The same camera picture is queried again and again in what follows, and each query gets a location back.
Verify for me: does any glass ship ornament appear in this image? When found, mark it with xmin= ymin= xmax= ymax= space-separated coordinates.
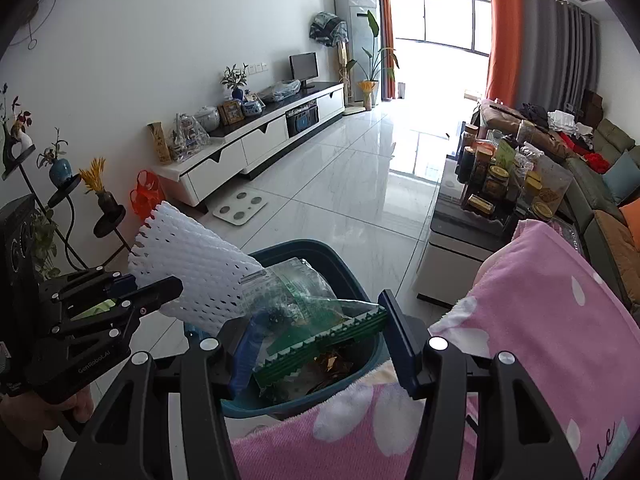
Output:
xmin=170 ymin=112 xmax=211 ymax=161

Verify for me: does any clear plastic bag of items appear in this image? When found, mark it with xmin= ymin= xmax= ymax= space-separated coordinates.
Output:
xmin=260 ymin=79 xmax=302 ymax=103

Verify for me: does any white TV cabinet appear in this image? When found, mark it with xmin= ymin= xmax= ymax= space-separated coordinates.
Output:
xmin=152 ymin=81 xmax=347 ymax=207

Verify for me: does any white standing air conditioner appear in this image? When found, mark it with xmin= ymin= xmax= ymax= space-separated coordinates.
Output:
xmin=333 ymin=0 xmax=381 ymax=107

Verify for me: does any green sectional sofa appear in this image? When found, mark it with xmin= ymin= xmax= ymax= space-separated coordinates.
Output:
xmin=475 ymin=100 xmax=640 ymax=313

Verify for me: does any white ceramic jar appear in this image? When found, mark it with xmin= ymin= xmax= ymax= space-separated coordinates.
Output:
xmin=194 ymin=105 xmax=221 ymax=131

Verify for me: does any yellow patterned box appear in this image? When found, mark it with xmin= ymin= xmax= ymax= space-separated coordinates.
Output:
xmin=146 ymin=121 xmax=173 ymax=165

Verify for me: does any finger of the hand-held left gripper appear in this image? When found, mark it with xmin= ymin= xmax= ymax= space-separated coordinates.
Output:
xmin=106 ymin=275 xmax=185 ymax=322
xmin=104 ymin=273 xmax=142 ymax=298

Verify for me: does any white swan flower ornament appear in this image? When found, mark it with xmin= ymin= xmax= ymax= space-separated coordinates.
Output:
xmin=0 ymin=82 xmax=39 ymax=181

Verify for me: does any round wire wall decor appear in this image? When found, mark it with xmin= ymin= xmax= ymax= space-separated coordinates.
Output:
xmin=10 ymin=0 xmax=59 ymax=51

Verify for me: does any large window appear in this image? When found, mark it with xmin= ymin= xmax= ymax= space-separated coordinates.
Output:
xmin=390 ymin=0 xmax=491 ymax=59

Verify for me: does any tall leafy plant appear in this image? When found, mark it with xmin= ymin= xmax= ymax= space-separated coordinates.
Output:
xmin=345 ymin=10 xmax=401 ymax=112

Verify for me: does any brown cardboard box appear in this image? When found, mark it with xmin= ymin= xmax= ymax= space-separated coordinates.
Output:
xmin=580 ymin=89 xmax=605 ymax=131

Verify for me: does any orange and grey curtain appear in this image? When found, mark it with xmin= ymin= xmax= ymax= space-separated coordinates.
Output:
xmin=486 ymin=0 xmax=601 ymax=112

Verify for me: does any person's left hand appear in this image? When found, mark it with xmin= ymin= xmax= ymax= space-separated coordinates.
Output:
xmin=0 ymin=389 xmax=96 ymax=442

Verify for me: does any black audio device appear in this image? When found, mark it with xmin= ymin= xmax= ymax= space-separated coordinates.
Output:
xmin=286 ymin=102 xmax=320 ymax=137

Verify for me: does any person's left forearm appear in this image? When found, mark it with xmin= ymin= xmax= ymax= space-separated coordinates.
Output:
xmin=0 ymin=420 xmax=51 ymax=480

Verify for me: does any group of jars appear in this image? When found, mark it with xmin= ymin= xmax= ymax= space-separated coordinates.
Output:
xmin=455 ymin=122 xmax=574 ymax=222

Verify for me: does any blue-grey pillow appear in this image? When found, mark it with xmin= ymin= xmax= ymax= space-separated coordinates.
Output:
xmin=602 ymin=152 xmax=640 ymax=206

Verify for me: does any black speaker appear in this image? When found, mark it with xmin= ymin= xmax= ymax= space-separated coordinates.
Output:
xmin=0 ymin=195 xmax=41 ymax=282

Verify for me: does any dark teal trash bin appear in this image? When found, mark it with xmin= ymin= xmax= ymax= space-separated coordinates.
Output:
xmin=182 ymin=239 xmax=394 ymax=422

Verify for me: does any yellow wheat in dark vase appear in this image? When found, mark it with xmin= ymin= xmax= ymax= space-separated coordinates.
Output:
xmin=79 ymin=156 xmax=121 ymax=216

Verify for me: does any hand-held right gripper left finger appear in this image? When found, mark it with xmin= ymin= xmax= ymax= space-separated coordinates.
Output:
xmin=62 ymin=317 xmax=262 ymax=480

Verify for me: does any clear green-printed plastic bag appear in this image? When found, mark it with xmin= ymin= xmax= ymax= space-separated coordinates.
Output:
xmin=235 ymin=256 xmax=390 ymax=397

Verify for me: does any framed picture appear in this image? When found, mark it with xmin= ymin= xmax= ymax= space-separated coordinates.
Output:
xmin=217 ymin=100 xmax=246 ymax=126

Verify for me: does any covered standing fan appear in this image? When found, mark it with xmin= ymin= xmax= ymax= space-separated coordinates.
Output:
xmin=309 ymin=11 xmax=349 ymax=111

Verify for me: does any white foam fruit net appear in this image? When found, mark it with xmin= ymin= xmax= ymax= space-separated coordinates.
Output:
xmin=127 ymin=201 xmax=271 ymax=339

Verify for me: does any coffee table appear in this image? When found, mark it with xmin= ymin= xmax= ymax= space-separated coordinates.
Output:
xmin=417 ymin=120 xmax=577 ymax=307

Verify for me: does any pile of clothes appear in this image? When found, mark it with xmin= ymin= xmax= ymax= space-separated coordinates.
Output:
xmin=519 ymin=102 xmax=612 ymax=172

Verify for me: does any black metal plant stand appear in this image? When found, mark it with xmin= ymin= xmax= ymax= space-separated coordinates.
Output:
xmin=0 ymin=125 xmax=132 ymax=281

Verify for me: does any gold foil wrapper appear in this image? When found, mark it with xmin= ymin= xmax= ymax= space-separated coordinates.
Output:
xmin=300 ymin=350 xmax=362 ymax=392

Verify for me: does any grey and red curtain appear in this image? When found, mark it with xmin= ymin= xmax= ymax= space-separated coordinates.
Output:
xmin=345 ymin=0 xmax=396 ymax=102

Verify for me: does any black monitor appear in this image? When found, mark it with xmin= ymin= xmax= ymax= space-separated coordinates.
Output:
xmin=289 ymin=52 xmax=320 ymax=92

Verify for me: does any pink floral blanket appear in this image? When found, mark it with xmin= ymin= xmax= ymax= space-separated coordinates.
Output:
xmin=230 ymin=219 xmax=640 ymax=480

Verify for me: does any potted plant in blue vase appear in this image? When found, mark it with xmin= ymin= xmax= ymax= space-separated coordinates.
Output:
xmin=221 ymin=63 xmax=250 ymax=104

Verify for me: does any small plant in teal vase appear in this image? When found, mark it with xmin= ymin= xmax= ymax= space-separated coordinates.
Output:
xmin=36 ymin=127 xmax=71 ymax=187

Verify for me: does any white bathroom scale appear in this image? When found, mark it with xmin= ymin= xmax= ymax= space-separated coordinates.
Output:
xmin=212 ymin=191 xmax=269 ymax=226

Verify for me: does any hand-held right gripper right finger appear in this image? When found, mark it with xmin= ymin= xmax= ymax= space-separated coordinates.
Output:
xmin=378 ymin=288 xmax=584 ymax=480

